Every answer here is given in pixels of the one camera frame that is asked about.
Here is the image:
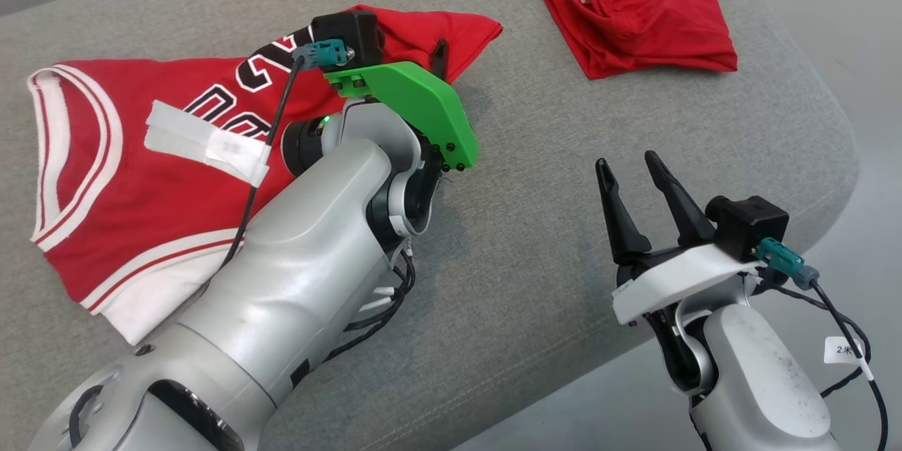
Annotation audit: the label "white tape cable label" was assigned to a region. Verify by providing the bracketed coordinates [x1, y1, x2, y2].
[144, 99, 273, 188]

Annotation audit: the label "right camera cable teal plug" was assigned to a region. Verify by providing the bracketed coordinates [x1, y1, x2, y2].
[757, 237, 890, 451]

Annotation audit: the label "red basketball jersey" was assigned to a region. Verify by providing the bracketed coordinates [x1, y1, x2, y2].
[27, 4, 505, 347]

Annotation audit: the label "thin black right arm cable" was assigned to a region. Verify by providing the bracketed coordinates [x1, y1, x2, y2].
[753, 282, 875, 399]

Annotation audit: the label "left camera cable teal plug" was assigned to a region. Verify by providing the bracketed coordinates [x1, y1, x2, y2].
[201, 38, 352, 297]

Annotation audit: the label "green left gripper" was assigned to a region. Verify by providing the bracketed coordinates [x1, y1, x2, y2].
[323, 38, 481, 172]

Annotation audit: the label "camera cable teal plug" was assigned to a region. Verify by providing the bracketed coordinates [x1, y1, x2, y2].
[201, 38, 352, 297]
[757, 237, 890, 451]

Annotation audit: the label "red shorts with white stripes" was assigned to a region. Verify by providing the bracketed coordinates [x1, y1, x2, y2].
[533, 0, 739, 80]

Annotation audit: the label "thin black left arm cables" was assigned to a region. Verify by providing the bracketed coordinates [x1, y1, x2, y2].
[303, 240, 419, 385]

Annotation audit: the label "white printed cable tag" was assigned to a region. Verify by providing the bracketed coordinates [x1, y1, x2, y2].
[824, 335, 865, 368]

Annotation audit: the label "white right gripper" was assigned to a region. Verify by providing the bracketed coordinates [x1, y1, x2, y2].
[595, 150, 766, 327]

